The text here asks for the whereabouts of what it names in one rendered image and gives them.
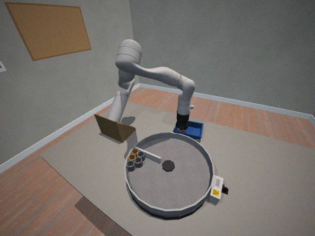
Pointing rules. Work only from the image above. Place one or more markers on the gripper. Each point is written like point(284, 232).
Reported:
point(183, 117)

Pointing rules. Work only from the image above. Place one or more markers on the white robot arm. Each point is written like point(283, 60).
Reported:
point(128, 62)

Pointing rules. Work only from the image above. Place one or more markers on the blue crate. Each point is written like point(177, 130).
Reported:
point(194, 130)

